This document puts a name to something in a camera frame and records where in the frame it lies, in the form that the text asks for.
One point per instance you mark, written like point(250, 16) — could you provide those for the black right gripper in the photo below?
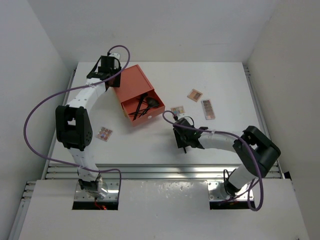
point(181, 143)

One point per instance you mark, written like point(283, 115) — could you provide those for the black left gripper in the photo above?
point(115, 83)

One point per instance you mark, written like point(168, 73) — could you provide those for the orange drawer box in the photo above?
point(133, 84)

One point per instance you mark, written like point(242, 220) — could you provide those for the black powder brush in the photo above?
point(142, 97)

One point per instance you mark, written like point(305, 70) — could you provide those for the orange drawer with white knob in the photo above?
point(130, 106)

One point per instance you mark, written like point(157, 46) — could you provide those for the thin black pencil brush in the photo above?
point(138, 114)
point(142, 108)

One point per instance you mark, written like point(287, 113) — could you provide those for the black fan brush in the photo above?
point(152, 102)

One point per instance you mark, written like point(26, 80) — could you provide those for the clear nine-pan eyeshadow palette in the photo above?
point(104, 134)

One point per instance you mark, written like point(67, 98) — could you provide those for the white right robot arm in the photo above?
point(255, 150)

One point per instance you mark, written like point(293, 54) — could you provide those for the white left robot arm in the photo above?
point(73, 126)

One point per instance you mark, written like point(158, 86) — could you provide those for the small colourful eyeshadow palette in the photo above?
point(178, 111)

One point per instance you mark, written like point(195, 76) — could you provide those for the long brown eyeshadow palette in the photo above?
point(209, 113)

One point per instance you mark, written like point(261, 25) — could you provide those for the square orange blush compact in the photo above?
point(194, 95)

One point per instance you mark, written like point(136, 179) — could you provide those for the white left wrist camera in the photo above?
point(115, 55)

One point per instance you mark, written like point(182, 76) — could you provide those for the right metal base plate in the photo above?
point(218, 192)

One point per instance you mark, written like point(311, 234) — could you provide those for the metal base plate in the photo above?
point(103, 190)
point(218, 192)

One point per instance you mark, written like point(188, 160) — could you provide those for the aluminium rail frame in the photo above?
point(227, 84)

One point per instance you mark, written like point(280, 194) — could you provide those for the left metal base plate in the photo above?
point(103, 190)

